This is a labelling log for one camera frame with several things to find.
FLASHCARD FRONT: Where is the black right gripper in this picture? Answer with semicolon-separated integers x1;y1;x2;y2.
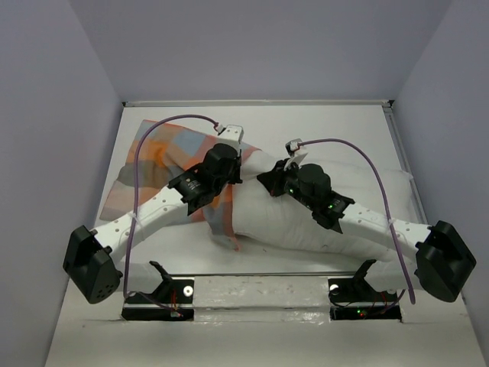
257;158;316;211

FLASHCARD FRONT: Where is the white pillow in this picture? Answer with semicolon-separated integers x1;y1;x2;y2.
231;149;417;277

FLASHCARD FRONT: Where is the multicolour checked pillowcase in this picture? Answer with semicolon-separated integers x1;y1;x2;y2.
99;120;243;251

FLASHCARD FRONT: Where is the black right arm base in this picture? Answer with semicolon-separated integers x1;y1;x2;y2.
328;260;403;321

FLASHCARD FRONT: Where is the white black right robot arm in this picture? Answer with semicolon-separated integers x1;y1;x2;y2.
257;160;477;303

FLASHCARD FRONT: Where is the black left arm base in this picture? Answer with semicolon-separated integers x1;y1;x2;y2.
121;261;195;322

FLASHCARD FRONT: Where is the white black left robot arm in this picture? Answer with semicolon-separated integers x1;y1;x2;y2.
63;143;241;304

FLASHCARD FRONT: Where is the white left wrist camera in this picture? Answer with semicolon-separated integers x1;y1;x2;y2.
215;124;244;151

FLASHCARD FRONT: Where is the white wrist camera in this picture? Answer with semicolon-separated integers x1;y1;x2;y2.
215;124;244;151
284;138;308;171

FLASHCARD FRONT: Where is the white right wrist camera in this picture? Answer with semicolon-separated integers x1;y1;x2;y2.
284;138;308;171

